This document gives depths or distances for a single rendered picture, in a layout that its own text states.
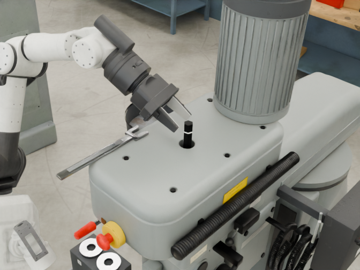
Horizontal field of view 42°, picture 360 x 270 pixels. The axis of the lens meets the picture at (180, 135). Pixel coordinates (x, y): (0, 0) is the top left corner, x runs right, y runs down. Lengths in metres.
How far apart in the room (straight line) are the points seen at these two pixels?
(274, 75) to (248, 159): 0.20
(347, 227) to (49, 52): 0.83
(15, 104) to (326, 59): 4.44
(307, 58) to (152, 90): 4.36
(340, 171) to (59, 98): 3.64
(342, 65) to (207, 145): 4.31
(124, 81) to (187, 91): 3.89
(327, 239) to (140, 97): 0.60
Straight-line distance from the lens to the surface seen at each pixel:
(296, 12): 1.08
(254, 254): 1.51
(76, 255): 1.90
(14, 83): 1.28
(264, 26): 1.07
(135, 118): 3.62
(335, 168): 1.65
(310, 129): 1.46
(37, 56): 1.21
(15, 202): 1.33
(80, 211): 3.62
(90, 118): 4.54
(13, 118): 1.29
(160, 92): 1.06
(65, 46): 1.15
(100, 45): 1.07
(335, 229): 1.25
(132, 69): 1.05
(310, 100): 1.59
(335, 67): 5.27
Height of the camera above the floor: 2.56
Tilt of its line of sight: 37 degrees down
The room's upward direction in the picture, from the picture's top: 3 degrees clockwise
